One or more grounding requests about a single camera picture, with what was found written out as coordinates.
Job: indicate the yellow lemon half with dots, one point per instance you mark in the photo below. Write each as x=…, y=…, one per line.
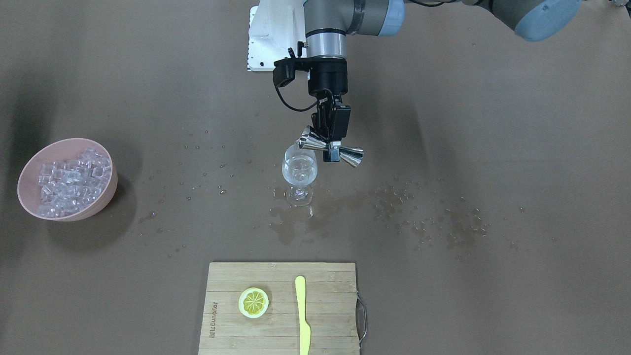
x=253, y=302

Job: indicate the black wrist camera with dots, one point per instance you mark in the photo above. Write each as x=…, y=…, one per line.
x=285, y=70

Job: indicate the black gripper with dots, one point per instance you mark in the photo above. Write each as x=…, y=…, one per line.
x=328, y=77

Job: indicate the wooden cutting board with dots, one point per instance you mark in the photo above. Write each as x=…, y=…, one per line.
x=331, y=309

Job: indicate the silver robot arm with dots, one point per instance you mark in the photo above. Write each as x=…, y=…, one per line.
x=330, y=22

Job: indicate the steel double jigger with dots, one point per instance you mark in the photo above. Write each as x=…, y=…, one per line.
x=310, y=140

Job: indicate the clear wine glass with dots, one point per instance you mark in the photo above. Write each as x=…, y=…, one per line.
x=299, y=168

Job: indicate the yellow plastic knife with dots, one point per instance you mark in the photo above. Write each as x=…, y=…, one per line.
x=305, y=332

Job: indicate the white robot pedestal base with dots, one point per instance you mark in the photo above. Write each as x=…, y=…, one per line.
x=274, y=26

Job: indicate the pile of clear ice cubes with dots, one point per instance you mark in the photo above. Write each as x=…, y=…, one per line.
x=70, y=186

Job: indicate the pink bowl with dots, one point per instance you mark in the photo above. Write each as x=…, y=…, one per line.
x=28, y=191

